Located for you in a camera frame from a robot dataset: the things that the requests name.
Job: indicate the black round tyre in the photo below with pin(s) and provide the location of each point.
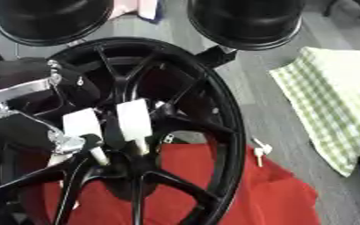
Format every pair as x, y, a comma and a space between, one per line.
244, 23
50, 20

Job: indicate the black wheel stand bracket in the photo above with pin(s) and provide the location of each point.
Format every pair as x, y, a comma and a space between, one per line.
215, 56

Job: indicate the white pin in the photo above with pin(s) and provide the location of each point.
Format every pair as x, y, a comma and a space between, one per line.
134, 120
259, 155
81, 123
264, 146

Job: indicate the black spoked wheel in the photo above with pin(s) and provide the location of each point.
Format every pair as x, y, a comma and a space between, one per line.
224, 117

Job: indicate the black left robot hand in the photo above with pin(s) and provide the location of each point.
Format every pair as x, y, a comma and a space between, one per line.
14, 129

